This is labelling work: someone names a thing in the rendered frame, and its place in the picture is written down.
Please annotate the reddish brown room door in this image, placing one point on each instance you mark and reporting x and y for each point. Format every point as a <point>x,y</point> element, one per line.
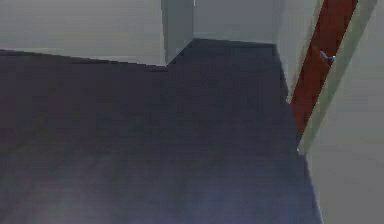
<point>320,70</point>

